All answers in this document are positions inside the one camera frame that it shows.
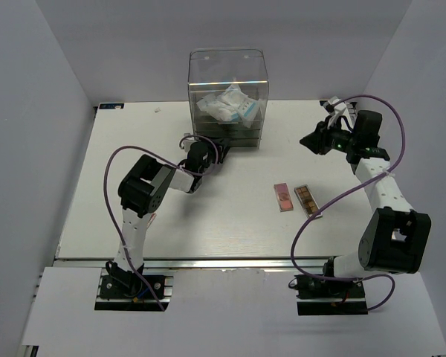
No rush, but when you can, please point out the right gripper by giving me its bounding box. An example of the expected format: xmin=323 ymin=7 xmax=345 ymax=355
xmin=299 ymin=115 xmax=357 ymax=155

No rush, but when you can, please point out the cotton pad bag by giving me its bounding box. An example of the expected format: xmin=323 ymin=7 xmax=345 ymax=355
xmin=196 ymin=94 xmax=241 ymax=123
xmin=222 ymin=83 xmax=263 ymax=129

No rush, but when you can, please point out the brown eyeshadow palette long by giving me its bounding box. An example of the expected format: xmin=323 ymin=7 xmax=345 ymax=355
xmin=294 ymin=185 xmax=322 ymax=218

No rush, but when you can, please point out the pink blush palette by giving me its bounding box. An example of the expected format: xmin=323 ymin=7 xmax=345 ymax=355
xmin=274 ymin=183 xmax=294 ymax=212

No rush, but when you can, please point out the round-pan orange palette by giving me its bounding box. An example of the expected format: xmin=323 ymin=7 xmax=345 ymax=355
xmin=147 ymin=213 xmax=157 ymax=227

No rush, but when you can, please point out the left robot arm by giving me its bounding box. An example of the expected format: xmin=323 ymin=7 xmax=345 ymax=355
xmin=106 ymin=135 xmax=230 ymax=298

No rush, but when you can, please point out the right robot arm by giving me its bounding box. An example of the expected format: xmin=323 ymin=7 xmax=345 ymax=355
xmin=300 ymin=110 xmax=431 ymax=297

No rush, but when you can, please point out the clear acrylic drawer organizer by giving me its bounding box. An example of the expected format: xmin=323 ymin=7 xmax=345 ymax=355
xmin=187 ymin=48 xmax=269 ymax=148

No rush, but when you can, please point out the blue label sticker left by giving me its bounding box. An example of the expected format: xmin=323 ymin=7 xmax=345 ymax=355
xmin=98 ymin=103 xmax=124 ymax=110

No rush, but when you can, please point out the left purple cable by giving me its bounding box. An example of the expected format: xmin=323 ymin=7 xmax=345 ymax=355
xmin=103 ymin=135 xmax=224 ymax=312

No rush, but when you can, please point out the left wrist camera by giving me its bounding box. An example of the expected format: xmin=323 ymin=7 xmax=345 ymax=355
xmin=179 ymin=133 xmax=196 ymax=152

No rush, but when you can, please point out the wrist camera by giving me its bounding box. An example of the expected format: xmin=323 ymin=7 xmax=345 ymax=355
xmin=320 ymin=97 xmax=348 ymax=119
xmin=179 ymin=133 xmax=196 ymax=152

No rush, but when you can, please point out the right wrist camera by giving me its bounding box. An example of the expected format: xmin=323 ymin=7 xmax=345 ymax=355
xmin=320 ymin=97 xmax=348 ymax=119

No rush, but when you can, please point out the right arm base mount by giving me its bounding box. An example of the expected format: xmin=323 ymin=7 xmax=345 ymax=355
xmin=288 ymin=274 xmax=368 ymax=316

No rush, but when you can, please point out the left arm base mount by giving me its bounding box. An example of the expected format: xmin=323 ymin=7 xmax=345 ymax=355
xmin=94 ymin=273 xmax=173 ymax=312

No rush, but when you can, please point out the aluminium table rail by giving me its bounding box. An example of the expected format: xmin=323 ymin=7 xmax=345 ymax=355
xmin=51 ymin=256 xmax=406 ymax=271

